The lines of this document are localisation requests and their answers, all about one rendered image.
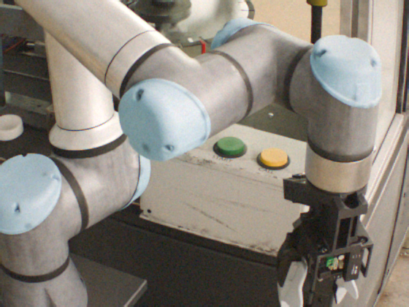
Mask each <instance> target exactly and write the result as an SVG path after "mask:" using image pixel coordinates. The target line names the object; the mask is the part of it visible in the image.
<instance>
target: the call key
mask: <svg viewBox="0 0 409 307"><path fill-rule="evenodd" d="M261 163H263V164H265V165H266V166H270V167H277V166H283V165H284V164H286V163H287V153H286V152H285V151H284V150H282V149H279V148H266V149H264V150H263V151H262V152H261Z"/></svg>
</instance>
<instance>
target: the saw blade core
mask: <svg viewBox="0 0 409 307"><path fill-rule="evenodd" d="M118 1H119V2H121V3H122V4H123V5H124V6H126V7H128V9H129V10H131V11H132V12H133V13H135V14H136V15H137V16H138V14H137V13H136V12H135V11H134V8H135V4H136V3H137V1H138V0H118ZM189 1H191V3H192V9H191V11H190V12H189V13H188V14H187V15H185V16H183V17H181V18H173V19H166V20H153V19H149V18H143V17H141V16H139V17H140V18H141V19H142V20H144V21H145V22H146V23H147V24H149V25H150V27H152V28H154V29H155V30H156V31H158V32H159V34H160V35H161V36H164V37H165V38H166V39H168V41H170V42H171V43H172V44H179V42H178V41H180V44H181V43H187V42H190V41H189V40H188V38H192V40H193V41H194V42H195V41H199V40H202V39H203V40H205V39H208V38H213V37H214V36H215V35H216V33H217V32H218V31H220V30H222V29H223V26H224V24H225V23H228V22H229V21H230V20H232V19H236V18H247V16H248V13H249V10H248V7H247V4H246V3H245V1H244V0H189ZM201 38H202V39H201Z"/></svg>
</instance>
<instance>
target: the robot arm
mask: <svg viewBox="0 0 409 307"><path fill-rule="evenodd" d="M14 1H15V2H16V3H18V5H19V6H20V7H21V8H23V9H24V11H26V13H28V14H29V15H30V16H31V17H32V18H33V19H34V20H35V21H36V22H37V23H38V24H39V25H40V26H42V27H43V30H44V33H43V34H44V37H45V49H46V55H47V64H48V71H49V77H50V87H51V90H52V97H53V106H54V110H55V114H56V116H55V117H56V124H55V125H54V127H53V128H52V129H51V130H50V132H49V141H50V148H51V151H52V154H51V155H50V156H49V157H46V156H43V155H40V154H36V153H28V154H27V156H25V157H22V155H19V156H16V157H13V158H11V159H8V160H6V161H5V162H4V163H3V164H1V165H0V307H87V303H88V298H87V290H86V285H85V283H84V281H83V278H82V276H81V275H80V273H79V272H78V270H77V269H76V267H75V265H74V263H73V261H72V259H71V258H70V256H69V244H68V242H67V241H68V239H70V238H72V237H73V236H75V235H77V234H79V233H80V232H82V231H83V230H86V229H87V228H88V227H90V226H93V225H94V224H95V223H97V222H98V221H101V220H102V219H104V218H105V217H107V216H109V215H110V214H112V213H114V212H116V211H119V210H121V209H123V208H126V207H128V206H129V204H130V203H131V202H132V201H133V200H135V199H137V198H138V197H139V196H140V195H141V194H142V193H143V192H144V190H145V189H146V187H147V185H148V182H149V179H150V160H152V161H155V162H163V161H166V160H169V159H172V158H174V157H177V156H179V155H182V154H184V153H186V152H188V151H190V150H193V149H195V148H197V147H199V146H200V145H202V144H203V143H204V142H205V141H206V140H207V139H209V138H211V137H212V136H214V135H216V134H218V133H219V132H221V131H223V130H224V129H226V128H229V127H230V126H233V124H235V123H237V122H239V121H241V120H242V119H244V118H247V117H248V116H250V115H252V114H253V113H255V112H256V111H257V110H261V109H262V108H264V107H266V106H267V105H268V104H270V103H275V104H277V105H280V106H281V107H284V108H286V109H288V110H290V111H291V112H294V113H296V114H300V115H303V116H305V117H307V118H308V121H309V126H308V134H307V145H306V152H305V167H304V172H303V173H298V174H293V175H292V177H290V178H284V179H283V198H284V199H285V200H288V201H293V202H295V203H299V204H302V205H306V206H310V207H309V211H308V212H303V213H300V216H299V218H298V219H297V220H296V221H295V222H293V223H292V226H293V227H294V229H293V230H292V232H287V234H286V239H285V241H284V242H283V244H282V246H281V247H280V249H279V251H278V255H277V259H276V260H275V263H276V271H277V275H276V279H277V281H278V295H279V301H280V304H281V307H302V306H303V301H302V298H303V296H302V286H303V284H304V281H305V277H306V281H307V282H308V284H309V286H310V288H311V289H312V290H311V291H313V290H314V289H315V283H316V281H317V280H319V281H322V280H323V279H325V278H329V277H330V281H331V280H334V281H333V285H332V290H333V291H332V292H333V295H334V299H335V302H336V304H338V303H340V301H341V300H342V299H343V298H344V296H345V294H346V292H349V294H350V295H351V297H353V298H354V299H355V300H356V299H357V298H358V292H357V288H356V285H355V283H354V280H357V279H358V278H359V271H361V272H362V274H363V277H365V278H366V277H367V271H368V269H369V266H370V259H371V255H372V248H373V245H374V243H373V241H372V239H371V237H370V236H369V234H368V232H367V231H366V228H364V225H363V224H362V223H361V219H360V217H361V215H365V214H367V208H368V201H366V198H365V197H364V196H365V195H366V193H367V184H368V181H369V179H370V176H371V170H372V158H373V154H374V153H375V151H376V148H375V136H376V132H377V122H378V110H379V106H380V100H381V95H382V85H381V65H382V63H381V59H380V56H379V54H378V52H377V51H376V50H375V49H374V47H373V46H371V45H370V44H369V43H367V42H365V41H363V40H362V39H358V38H352V39H351V38H350V37H347V36H346V35H331V36H325V37H323V38H320V40H318V41H317V42H316V43H315V44H313V43H310V42H307V41H306V40H303V39H300V38H299V37H295V36H294V35H291V34H288V33H286V32H283V31H280V30H278V29H277V28H275V27H274V26H273V25H270V24H268V23H263V22H256V21H254V20H251V19H248V18H236V19H232V20H230V21H229V22H228V23H225V24H224V26H223V29H222V30H220V31H218V32H217V33H216V35H215V36H214V38H213V43H212V45H211V48H210V51H209V52H206V53H203V54H201V55H199V56H197V57H196V58H189V57H188V56H187V55H186V54H185V53H183V52H182V51H181V50H180V49H179V48H178V47H177V46H175V45H173V44H172V43H171V42H170V41H168V39H166V38H165V37H164V36H161V35H160V34H159V32H158V31H156V30H155V29H154V28H152V27H150V25H149V24H147V23H146V22H145V21H144V20H142V19H141V18H140V17H139V16H137V15H136V14H135V13H133V12H132V11H131V10H129V9H128V7H126V6H124V5H123V4H122V3H121V2H119V1H118V0H14ZM112 93H113V94H114V95H115V96H117V98H119V100H120V103H119V105H118V113H117V112H115V111H114V107H113V102H112ZM365 249H367V250H368V255H367V263H366V265H365V264H364V262H363V258H364V250H365ZM302 256H303V257H305V258H303V257H302ZM305 260H306V261H305ZM310 273H311V274H312V275H311V274H310Z"/></svg>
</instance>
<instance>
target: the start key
mask: <svg viewBox="0 0 409 307"><path fill-rule="evenodd" d="M243 148H244V143H243V141H242V140H241V139H240V138H238V137H232V136H228V137H222V138H221V139H220V140H219V141H218V142H217V150H218V151H219V152H221V153H223V154H226V155H236V154H239V153H241V152H242V151H243Z"/></svg>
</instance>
